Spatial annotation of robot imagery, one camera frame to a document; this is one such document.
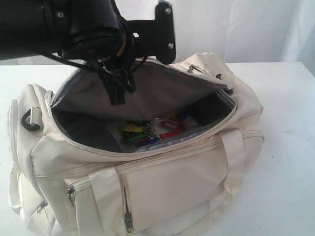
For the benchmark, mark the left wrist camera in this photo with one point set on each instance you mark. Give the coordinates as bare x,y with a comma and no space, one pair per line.
146,38

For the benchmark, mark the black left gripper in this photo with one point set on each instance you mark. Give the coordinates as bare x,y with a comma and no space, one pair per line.
122,67

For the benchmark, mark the cream fabric duffel bag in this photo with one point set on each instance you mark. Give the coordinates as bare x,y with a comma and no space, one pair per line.
74,175

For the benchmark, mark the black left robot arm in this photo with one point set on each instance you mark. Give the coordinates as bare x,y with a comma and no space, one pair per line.
90,35

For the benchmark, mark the bunch of colourful key tags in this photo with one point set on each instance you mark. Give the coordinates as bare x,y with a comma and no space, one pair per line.
142,133

